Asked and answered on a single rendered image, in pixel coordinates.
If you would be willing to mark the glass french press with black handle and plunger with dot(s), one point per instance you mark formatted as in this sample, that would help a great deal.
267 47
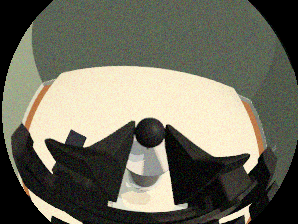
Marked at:
147 162

